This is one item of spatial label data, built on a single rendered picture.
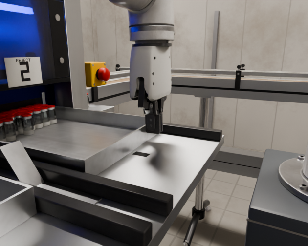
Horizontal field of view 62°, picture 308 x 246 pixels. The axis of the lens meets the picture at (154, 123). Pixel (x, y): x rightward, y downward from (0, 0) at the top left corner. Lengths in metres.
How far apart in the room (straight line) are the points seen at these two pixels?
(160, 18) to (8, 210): 0.36
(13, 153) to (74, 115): 0.34
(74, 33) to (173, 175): 0.48
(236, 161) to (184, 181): 1.05
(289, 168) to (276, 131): 2.51
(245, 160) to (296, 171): 0.93
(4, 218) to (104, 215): 0.10
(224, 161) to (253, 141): 1.65
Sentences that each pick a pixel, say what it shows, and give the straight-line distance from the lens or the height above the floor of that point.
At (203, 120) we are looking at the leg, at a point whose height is 0.70.
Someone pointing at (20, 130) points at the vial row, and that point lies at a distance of 0.64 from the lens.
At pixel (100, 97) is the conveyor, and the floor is 0.89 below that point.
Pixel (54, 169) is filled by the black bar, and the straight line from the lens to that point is 0.40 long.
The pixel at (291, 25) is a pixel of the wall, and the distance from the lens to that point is 2.90.
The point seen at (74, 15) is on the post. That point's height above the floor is 1.15.
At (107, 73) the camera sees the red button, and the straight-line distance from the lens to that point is 0.78.
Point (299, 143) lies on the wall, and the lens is 3.03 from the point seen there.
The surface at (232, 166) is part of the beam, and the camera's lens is 1.43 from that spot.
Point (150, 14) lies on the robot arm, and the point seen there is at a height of 1.12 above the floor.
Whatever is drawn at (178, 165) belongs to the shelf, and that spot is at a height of 0.88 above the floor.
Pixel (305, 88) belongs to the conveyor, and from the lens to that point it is 1.29.
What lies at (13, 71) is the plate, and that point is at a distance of 0.61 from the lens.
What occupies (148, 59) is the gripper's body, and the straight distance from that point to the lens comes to 0.46.
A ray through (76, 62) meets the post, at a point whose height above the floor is 1.03.
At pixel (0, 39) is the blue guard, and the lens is 0.60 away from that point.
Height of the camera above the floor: 1.06
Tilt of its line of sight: 16 degrees down
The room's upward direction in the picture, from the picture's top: straight up
